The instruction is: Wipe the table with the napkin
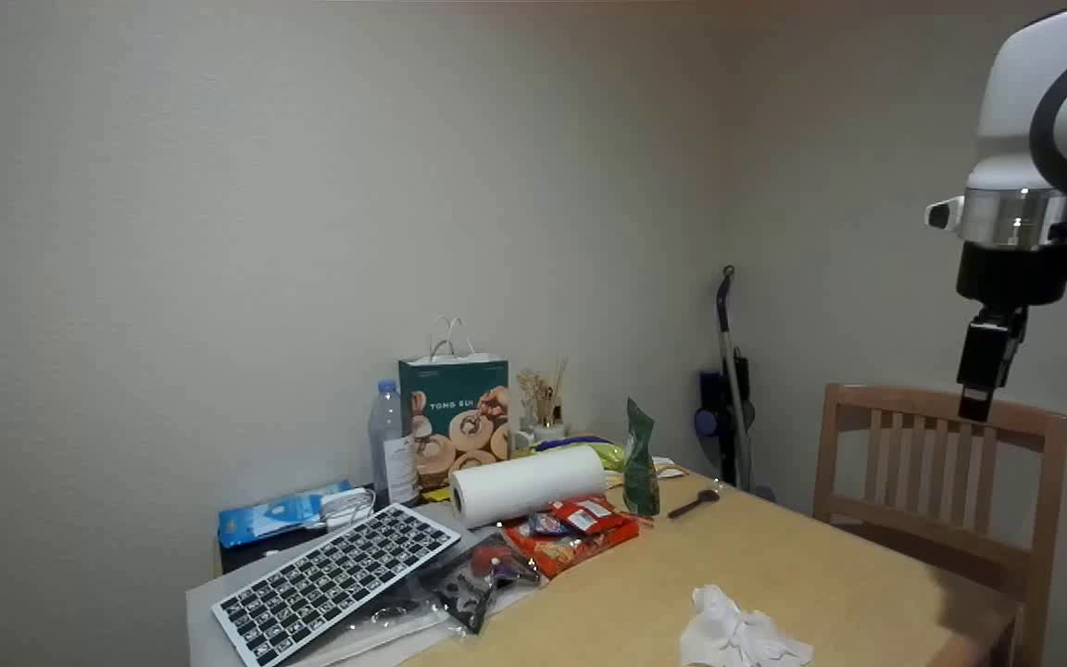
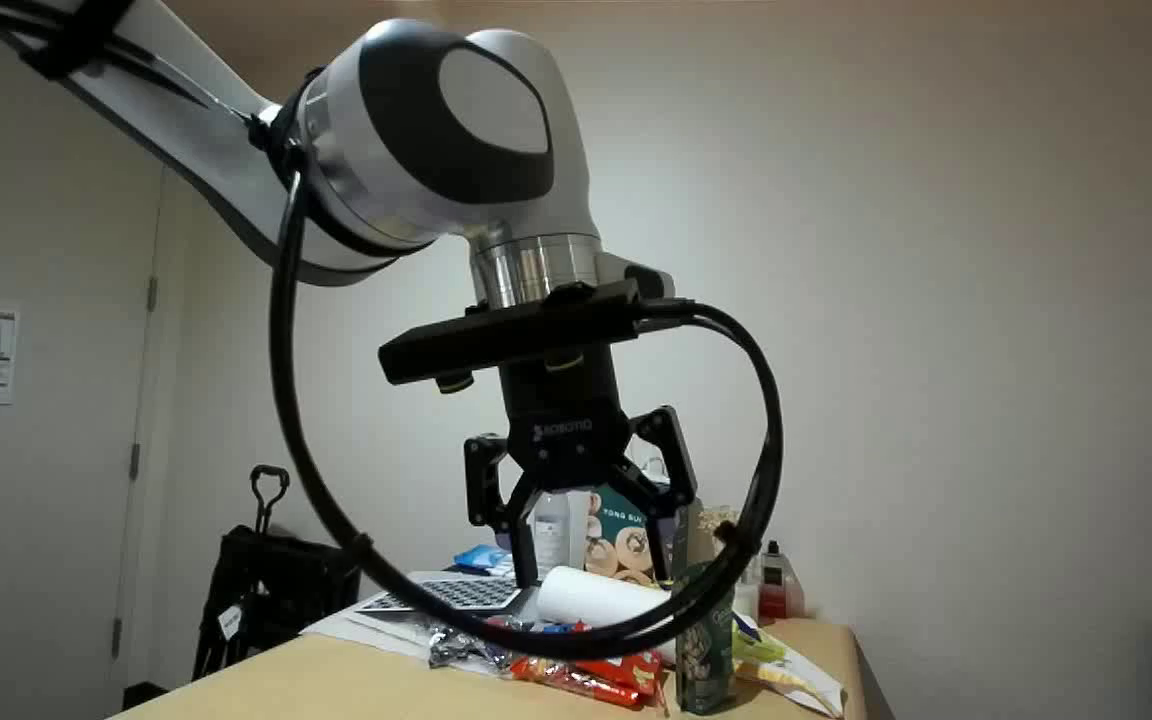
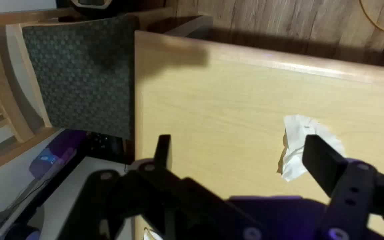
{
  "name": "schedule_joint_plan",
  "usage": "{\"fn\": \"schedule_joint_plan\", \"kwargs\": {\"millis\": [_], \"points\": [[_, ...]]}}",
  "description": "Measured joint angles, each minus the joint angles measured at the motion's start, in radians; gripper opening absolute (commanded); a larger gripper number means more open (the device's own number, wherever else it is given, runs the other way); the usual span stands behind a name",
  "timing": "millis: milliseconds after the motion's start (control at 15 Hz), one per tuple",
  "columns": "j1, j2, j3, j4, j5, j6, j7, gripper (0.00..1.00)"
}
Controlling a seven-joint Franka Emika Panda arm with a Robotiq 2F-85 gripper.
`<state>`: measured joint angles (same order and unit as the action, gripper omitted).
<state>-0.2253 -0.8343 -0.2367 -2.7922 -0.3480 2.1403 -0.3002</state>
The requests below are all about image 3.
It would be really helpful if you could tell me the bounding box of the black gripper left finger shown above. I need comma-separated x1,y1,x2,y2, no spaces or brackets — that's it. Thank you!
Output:
57,133,264,240

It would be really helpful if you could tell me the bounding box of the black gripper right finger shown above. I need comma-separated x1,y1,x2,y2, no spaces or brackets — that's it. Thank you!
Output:
301,133,384,240

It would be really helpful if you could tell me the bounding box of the white paper napkin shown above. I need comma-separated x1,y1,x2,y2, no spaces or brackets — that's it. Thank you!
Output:
276,113,348,182

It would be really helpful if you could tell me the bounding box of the small black box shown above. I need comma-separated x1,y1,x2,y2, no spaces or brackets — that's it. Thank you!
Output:
84,130,136,164

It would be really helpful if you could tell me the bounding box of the purple plastic object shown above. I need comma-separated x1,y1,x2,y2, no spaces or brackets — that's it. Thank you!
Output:
28,128,89,180

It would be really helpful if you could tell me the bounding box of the wooden chair with dark cushion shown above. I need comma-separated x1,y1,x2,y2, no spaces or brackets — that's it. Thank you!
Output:
0,6,140,178

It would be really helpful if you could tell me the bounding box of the black round base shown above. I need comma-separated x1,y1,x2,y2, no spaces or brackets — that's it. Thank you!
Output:
55,0,115,18

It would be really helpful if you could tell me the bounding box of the orange cable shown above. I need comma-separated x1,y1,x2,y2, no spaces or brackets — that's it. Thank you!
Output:
357,0,384,37

